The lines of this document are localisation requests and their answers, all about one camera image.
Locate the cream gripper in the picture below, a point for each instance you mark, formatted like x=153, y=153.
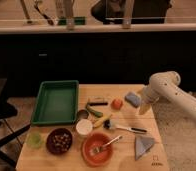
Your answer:
x=144, y=107

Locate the blue sponge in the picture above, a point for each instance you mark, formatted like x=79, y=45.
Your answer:
x=133, y=99

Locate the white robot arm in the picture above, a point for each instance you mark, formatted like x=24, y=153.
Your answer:
x=166, y=84

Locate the small dark metal cup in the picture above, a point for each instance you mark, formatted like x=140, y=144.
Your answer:
x=82, y=114

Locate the white cup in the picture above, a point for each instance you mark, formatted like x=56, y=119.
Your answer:
x=84, y=127

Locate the green plastic cup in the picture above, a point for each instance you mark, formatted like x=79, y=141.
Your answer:
x=34, y=140

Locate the orange fruit toy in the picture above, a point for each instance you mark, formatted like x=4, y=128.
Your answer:
x=116, y=104

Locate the grey folded cloth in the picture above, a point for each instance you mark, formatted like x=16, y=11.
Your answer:
x=142, y=145

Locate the green cucumber toy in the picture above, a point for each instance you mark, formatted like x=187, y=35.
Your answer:
x=94, y=112

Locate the yellow banana toy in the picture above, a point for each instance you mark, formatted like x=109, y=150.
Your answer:
x=101, y=120

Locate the orange bowl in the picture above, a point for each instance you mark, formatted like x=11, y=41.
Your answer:
x=100, y=159

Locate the metal fork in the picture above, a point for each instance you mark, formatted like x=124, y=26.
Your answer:
x=101, y=148

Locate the green plastic tray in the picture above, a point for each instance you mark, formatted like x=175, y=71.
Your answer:
x=56, y=103

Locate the dark bowl with nuts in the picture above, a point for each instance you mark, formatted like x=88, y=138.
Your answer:
x=59, y=141

